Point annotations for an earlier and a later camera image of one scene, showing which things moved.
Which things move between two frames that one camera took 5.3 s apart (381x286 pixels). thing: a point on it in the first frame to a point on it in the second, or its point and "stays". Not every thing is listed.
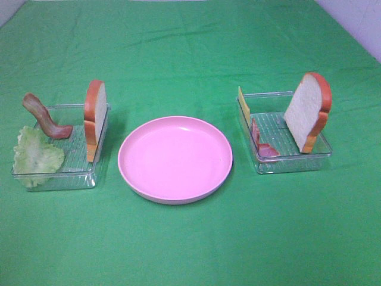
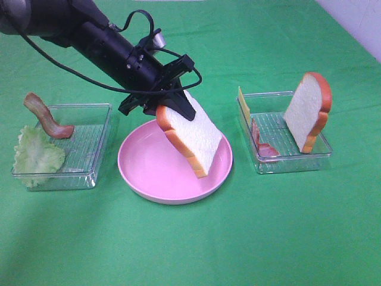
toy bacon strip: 49,127 stays
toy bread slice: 306,117 stays
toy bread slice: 95,114 to 196,139
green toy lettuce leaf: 36,157 stays
